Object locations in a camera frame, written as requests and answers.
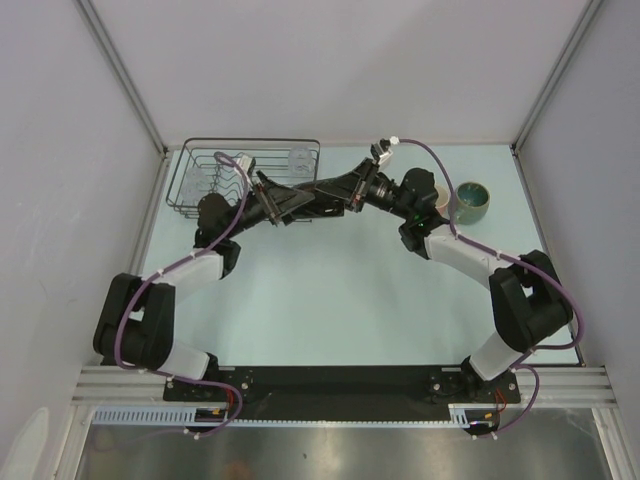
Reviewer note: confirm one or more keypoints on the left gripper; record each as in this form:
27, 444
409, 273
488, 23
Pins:
271, 194

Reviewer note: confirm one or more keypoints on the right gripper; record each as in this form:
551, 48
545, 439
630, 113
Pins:
354, 187

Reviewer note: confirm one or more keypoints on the pink ceramic mug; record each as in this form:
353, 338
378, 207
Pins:
442, 200

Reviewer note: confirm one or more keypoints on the green speckled ceramic mug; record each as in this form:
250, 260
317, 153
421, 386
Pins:
472, 203

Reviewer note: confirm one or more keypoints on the black ceramic mug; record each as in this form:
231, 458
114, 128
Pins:
322, 206

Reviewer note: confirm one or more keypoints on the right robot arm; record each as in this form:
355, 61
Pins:
527, 299

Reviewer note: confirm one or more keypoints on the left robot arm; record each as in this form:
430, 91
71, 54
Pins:
136, 327

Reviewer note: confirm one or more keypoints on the clear faceted glass cup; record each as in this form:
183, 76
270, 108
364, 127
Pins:
301, 163

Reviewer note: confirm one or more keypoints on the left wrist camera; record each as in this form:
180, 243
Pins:
246, 163

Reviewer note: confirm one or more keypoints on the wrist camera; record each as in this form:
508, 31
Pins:
246, 163
381, 153

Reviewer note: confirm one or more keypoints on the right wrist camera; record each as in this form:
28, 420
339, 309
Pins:
381, 153

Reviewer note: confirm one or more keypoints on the black wire dish rack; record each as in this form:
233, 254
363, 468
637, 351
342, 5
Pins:
216, 157

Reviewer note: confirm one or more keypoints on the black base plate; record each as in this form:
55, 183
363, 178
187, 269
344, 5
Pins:
363, 393

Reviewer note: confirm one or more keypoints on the white slotted cable duct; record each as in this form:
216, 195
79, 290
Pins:
205, 418

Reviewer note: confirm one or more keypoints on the aluminium frame rail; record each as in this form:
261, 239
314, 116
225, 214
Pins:
559, 387

